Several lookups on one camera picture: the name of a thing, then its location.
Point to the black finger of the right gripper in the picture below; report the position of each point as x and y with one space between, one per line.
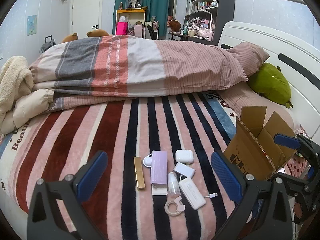
304 191

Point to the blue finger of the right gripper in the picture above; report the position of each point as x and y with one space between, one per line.
286 141

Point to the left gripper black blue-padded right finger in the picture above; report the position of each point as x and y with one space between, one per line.
262 209

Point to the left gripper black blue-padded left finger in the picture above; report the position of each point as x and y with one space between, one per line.
56 211

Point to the white power bank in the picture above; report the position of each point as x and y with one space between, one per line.
192 193

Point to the white small charger block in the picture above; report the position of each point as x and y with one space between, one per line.
184 170

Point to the small clear spray bottle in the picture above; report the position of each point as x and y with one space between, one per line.
173 186

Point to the gold rectangular lipstick box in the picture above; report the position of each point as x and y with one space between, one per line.
139 176

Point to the white earbuds case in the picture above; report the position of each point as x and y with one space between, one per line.
184 156

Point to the purple rectangular box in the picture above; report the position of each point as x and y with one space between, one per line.
159 173

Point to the brown cardboard box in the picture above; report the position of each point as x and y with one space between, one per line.
253 149

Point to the green plush toy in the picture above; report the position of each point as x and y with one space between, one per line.
270 83

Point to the white bed headboard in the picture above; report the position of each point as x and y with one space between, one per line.
298 61

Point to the pink striped pillow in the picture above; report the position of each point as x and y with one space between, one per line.
250 56

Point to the striped fleece blanket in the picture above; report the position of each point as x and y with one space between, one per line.
51 146

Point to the cream fluffy blanket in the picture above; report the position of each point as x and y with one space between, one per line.
16 81

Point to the folded striped duvet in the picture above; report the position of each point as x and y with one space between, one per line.
114 68

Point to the cluttered desk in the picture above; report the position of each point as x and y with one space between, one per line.
177 34

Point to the dark bookshelf with items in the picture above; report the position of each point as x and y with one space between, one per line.
213 13

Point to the grey suitcase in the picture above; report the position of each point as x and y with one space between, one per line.
48 43

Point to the brown teddy bear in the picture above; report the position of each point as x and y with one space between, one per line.
70 38
97 33

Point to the pink gift bag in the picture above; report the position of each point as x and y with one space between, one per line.
122 28

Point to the yellow wooden shelf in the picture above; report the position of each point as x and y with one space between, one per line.
132 16

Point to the white door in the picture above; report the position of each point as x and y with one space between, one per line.
85 16

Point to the blue wall poster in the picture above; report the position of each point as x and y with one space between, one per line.
31 25

